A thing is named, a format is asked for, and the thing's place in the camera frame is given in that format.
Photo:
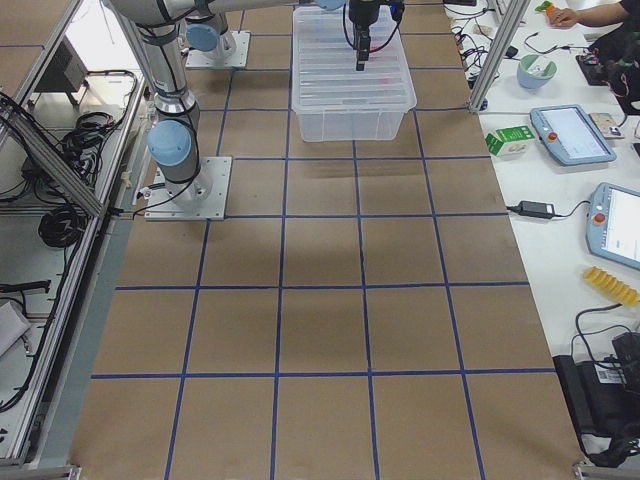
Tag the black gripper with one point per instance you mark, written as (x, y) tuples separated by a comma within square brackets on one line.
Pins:
[(360, 15)]

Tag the clear plastic box lid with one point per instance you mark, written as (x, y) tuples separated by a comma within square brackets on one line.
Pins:
[(325, 78)]

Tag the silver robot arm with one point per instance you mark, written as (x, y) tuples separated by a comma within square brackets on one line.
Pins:
[(173, 141), (209, 34)]

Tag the clear plastic storage box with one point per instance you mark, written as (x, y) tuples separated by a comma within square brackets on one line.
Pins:
[(355, 125)]

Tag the person hand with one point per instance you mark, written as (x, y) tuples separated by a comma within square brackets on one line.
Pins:
[(562, 18)]

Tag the green white carton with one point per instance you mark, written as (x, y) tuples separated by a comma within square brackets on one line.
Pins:
[(509, 140)]

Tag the far teach pendant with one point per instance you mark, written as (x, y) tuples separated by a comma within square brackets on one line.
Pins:
[(570, 136)]

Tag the teach pendant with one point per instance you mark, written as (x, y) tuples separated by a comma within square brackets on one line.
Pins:
[(612, 228), (570, 136)]

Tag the black power adapter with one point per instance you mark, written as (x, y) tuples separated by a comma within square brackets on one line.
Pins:
[(536, 209)]

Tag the near teach pendant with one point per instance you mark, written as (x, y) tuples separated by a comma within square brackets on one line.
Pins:
[(612, 228)]

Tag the yellow toy piece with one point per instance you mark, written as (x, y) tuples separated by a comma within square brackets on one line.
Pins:
[(611, 286)]

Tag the black device on table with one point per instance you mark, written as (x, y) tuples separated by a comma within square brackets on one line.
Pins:
[(603, 401)]

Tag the aluminium frame post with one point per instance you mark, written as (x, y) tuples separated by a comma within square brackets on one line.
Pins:
[(502, 40)]

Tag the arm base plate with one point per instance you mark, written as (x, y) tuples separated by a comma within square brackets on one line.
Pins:
[(204, 199), (199, 61)]

